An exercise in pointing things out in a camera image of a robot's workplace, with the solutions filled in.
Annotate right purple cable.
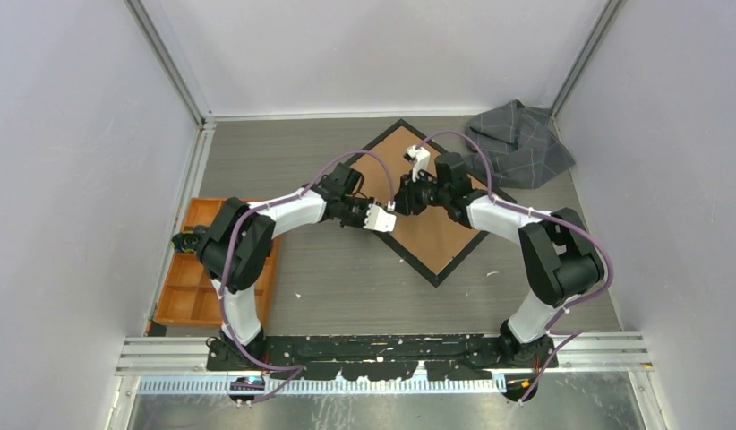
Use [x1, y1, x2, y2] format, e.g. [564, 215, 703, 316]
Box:
[416, 131, 615, 406]

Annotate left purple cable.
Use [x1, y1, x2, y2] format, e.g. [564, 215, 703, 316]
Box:
[216, 149, 398, 407]

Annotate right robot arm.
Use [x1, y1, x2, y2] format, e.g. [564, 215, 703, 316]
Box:
[394, 148, 606, 368]

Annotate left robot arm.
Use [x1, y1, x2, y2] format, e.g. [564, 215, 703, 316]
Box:
[196, 163, 396, 371]

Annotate black picture frame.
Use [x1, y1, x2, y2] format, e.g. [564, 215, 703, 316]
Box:
[346, 119, 488, 287]

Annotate orange wooden divided tray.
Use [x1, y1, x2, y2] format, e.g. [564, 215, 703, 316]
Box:
[152, 197, 282, 329]

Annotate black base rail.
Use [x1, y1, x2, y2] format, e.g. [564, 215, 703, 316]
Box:
[206, 333, 559, 383]

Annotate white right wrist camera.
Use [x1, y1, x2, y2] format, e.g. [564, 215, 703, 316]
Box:
[404, 146, 431, 182]

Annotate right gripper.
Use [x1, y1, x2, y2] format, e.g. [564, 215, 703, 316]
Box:
[388, 169, 449, 218]

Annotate purple cable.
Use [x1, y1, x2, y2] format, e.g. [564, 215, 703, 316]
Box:
[216, 149, 398, 407]
[416, 131, 615, 406]

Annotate grey checked cloth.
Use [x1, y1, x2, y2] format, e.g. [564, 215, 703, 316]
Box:
[464, 99, 575, 189]

